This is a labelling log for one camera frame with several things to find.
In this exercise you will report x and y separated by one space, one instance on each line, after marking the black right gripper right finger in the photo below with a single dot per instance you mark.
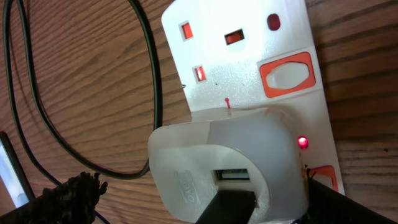
327 206

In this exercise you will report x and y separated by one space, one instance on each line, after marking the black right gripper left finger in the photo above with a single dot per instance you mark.
73 202

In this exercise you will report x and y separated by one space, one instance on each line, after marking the blue Samsung smartphone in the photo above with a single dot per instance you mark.
13 175

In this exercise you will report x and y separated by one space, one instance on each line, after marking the white power strip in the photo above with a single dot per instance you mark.
253 54

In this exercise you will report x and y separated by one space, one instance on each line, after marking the white charger plug adapter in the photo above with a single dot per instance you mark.
253 150

